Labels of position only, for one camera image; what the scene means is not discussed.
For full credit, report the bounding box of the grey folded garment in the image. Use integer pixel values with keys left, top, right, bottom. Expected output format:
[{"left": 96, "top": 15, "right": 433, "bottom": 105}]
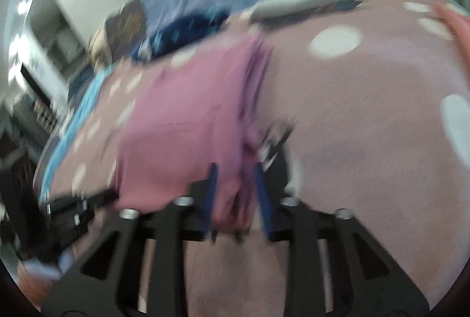
[{"left": 250, "top": 0, "right": 368, "bottom": 23}]

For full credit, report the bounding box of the salmon pink cloth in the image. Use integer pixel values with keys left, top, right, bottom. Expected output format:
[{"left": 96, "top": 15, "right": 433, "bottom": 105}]
[{"left": 431, "top": 3, "right": 470, "bottom": 72}]

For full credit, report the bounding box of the black and white cloth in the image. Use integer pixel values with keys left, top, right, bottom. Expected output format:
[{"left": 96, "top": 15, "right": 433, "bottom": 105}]
[{"left": 257, "top": 122, "right": 299, "bottom": 193}]

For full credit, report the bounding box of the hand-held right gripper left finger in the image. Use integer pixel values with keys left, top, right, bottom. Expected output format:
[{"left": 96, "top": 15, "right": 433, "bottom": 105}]
[{"left": 42, "top": 163, "right": 221, "bottom": 317}]

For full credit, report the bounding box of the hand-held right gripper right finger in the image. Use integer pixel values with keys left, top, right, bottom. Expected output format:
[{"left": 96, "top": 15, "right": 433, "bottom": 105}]
[{"left": 253, "top": 163, "right": 430, "bottom": 317}]

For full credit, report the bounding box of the pink small garment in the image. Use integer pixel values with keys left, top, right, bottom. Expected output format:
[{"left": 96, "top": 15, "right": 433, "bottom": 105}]
[{"left": 110, "top": 34, "right": 274, "bottom": 229}]

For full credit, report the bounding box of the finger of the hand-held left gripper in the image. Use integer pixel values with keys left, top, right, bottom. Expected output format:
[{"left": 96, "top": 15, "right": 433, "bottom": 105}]
[{"left": 45, "top": 188, "right": 120, "bottom": 227}]

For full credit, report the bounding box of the pink polka dot blanket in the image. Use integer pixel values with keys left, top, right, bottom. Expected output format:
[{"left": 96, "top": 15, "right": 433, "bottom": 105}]
[{"left": 33, "top": 0, "right": 470, "bottom": 317}]

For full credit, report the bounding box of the dark printed pillow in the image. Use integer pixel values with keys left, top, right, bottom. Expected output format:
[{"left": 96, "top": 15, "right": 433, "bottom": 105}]
[{"left": 104, "top": 0, "right": 148, "bottom": 61}]

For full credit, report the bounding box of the dark blue cloth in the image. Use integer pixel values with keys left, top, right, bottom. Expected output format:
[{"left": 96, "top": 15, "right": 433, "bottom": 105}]
[{"left": 131, "top": 8, "right": 232, "bottom": 61}]

